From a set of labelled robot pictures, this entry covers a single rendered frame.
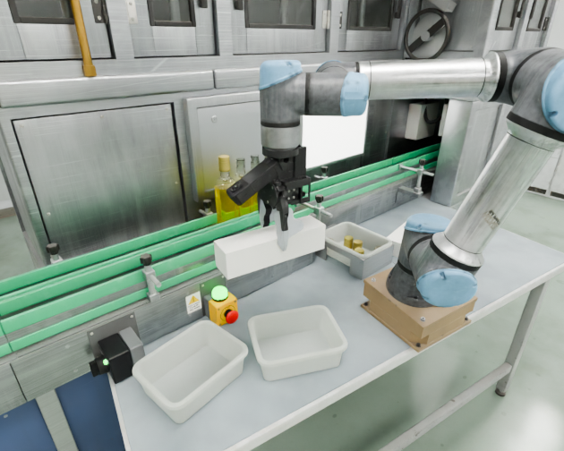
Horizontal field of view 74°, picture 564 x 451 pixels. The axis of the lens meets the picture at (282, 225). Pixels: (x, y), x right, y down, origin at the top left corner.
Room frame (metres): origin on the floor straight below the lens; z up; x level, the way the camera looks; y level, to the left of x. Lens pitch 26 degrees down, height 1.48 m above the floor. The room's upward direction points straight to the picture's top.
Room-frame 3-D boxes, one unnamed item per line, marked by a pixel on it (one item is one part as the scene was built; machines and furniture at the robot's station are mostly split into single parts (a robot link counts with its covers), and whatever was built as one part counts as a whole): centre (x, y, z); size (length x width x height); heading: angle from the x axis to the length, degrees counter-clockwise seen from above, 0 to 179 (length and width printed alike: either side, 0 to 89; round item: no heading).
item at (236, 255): (0.71, 0.02, 1.08); 0.24 x 0.06 x 0.06; 121
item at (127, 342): (0.67, 0.39, 0.79); 0.08 x 0.08 x 0.08; 41
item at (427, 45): (1.83, -0.64, 1.49); 0.21 x 0.05 x 0.21; 41
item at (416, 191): (1.60, -0.60, 0.90); 0.17 x 0.05 x 0.22; 41
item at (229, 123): (1.48, -0.05, 1.15); 0.90 x 0.03 x 0.34; 131
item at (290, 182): (0.72, 0.00, 1.23); 0.09 x 0.08 x 0.12; 121
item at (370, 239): (1.19, -0.26, 0.80); 0.22 x 0.17 x 0.09; 41
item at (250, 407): (1.43, -0.03, 0.73); 1.58 x 1.52 x 0.04; 121
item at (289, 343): (0.72, -0.04, 0.78); 0.22 x 0.17 x 0.09; 105
